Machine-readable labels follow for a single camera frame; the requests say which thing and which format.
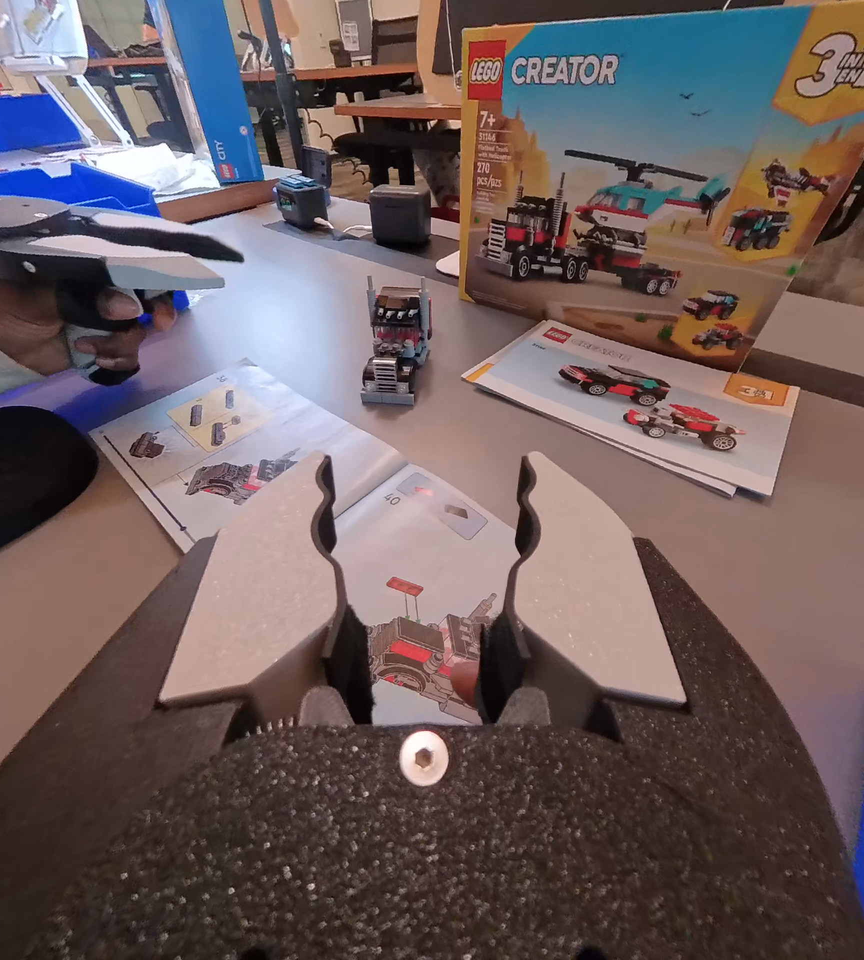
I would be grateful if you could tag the black red lego truck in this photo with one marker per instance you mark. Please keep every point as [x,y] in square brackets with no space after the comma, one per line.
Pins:
[394,367]

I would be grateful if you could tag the black cube device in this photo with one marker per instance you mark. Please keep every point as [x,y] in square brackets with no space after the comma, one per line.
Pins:
[398,217]

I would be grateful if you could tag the white round pad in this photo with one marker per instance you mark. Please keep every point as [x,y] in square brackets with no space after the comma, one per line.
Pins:
[448,266]

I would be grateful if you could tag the battery charger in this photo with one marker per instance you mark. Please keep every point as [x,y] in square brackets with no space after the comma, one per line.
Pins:
[301,206]

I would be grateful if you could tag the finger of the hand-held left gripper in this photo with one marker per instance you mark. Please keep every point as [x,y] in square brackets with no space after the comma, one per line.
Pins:
[154,271]
[139,229]

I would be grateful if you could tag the black board panel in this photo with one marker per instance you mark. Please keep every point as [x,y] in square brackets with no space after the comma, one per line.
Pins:
[552,15]

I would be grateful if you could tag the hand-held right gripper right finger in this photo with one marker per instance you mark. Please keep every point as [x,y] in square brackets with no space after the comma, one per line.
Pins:
[589,600]

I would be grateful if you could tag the black metal pole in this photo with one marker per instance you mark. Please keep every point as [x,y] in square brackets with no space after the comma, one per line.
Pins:
[276,60]

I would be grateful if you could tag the small blue lego box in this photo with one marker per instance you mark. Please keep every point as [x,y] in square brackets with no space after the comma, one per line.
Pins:
[214,90]

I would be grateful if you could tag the open instruction booklet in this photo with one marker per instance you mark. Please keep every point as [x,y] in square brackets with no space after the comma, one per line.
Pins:
[432,547]

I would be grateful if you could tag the person's left hand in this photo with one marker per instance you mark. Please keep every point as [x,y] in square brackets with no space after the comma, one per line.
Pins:
[19,322]

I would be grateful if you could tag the person's right hand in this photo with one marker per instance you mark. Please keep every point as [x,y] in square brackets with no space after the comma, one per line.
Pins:
[466,684]

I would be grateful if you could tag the closed instruction booklets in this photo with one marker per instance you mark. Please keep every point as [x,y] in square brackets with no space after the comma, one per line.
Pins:
[544,375]

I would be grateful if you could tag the black wrist rest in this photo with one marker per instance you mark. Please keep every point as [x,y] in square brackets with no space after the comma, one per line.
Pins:
[12,480]

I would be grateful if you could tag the wooden background table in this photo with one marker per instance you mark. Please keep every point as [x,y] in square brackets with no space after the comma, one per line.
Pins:
[342,73]
[402,109]

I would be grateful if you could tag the large lego set box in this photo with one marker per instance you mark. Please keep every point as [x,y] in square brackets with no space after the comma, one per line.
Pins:
[627,127]

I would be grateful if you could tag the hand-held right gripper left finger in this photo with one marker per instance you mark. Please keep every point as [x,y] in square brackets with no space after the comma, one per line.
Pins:
[259,600]

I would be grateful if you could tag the clear acrylic stand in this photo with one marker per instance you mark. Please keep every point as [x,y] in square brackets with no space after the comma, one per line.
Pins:
[34,30]

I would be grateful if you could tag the blue plastic bin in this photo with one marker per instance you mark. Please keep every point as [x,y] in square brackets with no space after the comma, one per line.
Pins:
[64,187]

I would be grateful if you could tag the clear plastic bags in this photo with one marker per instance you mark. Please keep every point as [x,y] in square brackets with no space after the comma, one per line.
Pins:
[169,169]

